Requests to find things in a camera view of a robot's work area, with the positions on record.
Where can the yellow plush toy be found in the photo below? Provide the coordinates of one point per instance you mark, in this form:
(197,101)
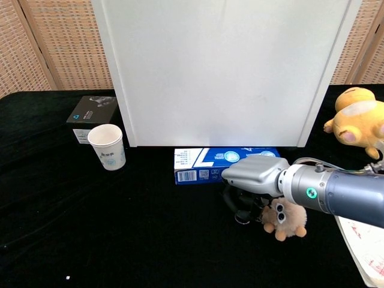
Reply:
(357,120)

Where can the blue toothpaste box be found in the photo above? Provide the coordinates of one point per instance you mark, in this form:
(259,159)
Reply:
(201,166)

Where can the wicker screen panel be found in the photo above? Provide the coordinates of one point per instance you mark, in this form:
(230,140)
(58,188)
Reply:
(363,42)
(54,45)

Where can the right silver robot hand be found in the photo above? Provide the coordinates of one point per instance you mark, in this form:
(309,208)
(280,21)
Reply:
(255,172)

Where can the white paper cup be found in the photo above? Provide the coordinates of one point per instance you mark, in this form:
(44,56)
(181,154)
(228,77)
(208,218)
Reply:
(108,147)

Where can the sketch pad with red drawings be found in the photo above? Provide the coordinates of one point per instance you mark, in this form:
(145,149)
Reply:
(364,252)

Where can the white cabinet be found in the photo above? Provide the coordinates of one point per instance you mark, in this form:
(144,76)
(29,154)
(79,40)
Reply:
(222,72)

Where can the black product box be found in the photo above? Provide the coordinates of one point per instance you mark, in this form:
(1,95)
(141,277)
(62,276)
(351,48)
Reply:
(93,112)

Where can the black tablecloth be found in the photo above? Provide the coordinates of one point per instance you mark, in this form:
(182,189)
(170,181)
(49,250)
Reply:
(120,225)

